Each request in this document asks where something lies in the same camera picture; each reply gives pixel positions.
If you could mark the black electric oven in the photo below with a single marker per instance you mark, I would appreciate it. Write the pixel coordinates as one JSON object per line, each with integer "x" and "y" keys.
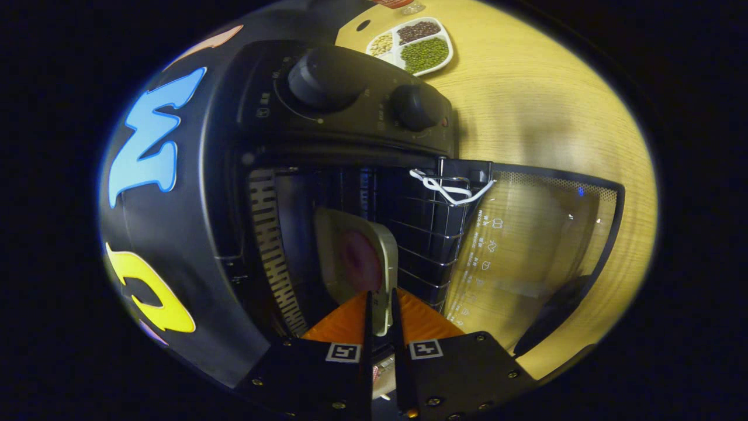
{"x": 350, "y": 99}

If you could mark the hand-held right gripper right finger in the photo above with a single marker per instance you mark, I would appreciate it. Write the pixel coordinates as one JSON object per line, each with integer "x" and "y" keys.
{"x": 395, "y": 327}

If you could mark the clear water bottle red label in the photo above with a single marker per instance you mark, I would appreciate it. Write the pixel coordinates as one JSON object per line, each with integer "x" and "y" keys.
{"x": 400, "y": 4}

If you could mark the white square plate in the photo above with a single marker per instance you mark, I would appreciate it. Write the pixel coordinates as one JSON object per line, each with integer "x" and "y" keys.
{"x": 385, "y": 257}

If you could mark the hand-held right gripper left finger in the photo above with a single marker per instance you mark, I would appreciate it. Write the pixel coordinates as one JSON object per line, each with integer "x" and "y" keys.
{"x": 369, "y": 327}

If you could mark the white divided plate of beans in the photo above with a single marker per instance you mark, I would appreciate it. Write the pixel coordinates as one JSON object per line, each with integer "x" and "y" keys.
{"x": 426, "y": 54}

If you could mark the pink round cake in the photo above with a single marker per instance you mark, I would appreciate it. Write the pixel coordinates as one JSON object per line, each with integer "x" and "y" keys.
{"x": 359, "y": 260}

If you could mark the black table grommet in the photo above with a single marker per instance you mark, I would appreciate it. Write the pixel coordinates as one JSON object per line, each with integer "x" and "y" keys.
{"x": 363, "y": 25}

